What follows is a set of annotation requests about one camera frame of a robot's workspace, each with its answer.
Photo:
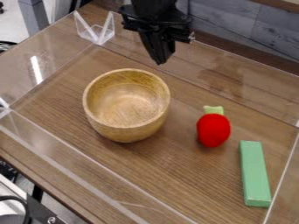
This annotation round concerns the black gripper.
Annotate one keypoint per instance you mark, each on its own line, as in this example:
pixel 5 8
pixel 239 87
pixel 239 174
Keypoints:
pixel 172 22

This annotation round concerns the red plush fruit green leaf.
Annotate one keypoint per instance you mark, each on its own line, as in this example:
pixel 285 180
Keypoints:
pixel 212 127

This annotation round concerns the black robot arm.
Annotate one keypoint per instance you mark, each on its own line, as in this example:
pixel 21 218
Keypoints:
pixel 149 9

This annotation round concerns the light wooden bowl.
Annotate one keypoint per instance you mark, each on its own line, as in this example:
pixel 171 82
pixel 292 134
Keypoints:
pixel 125 104

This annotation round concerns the clear acrylic tray walls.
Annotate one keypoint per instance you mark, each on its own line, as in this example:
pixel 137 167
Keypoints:
pixel 135 143

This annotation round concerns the green rectangular block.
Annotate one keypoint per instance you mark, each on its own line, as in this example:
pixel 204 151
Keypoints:
pixel 253 174

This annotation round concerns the black clamp under table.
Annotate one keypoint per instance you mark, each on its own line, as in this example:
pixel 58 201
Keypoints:
pixel 21 208

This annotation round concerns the clear acrylic corner bracket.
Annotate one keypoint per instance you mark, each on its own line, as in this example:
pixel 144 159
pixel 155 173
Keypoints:
pixel 94 33

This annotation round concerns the grey post in background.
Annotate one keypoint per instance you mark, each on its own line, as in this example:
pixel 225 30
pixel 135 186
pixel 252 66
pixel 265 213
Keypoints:
pixel 33 15

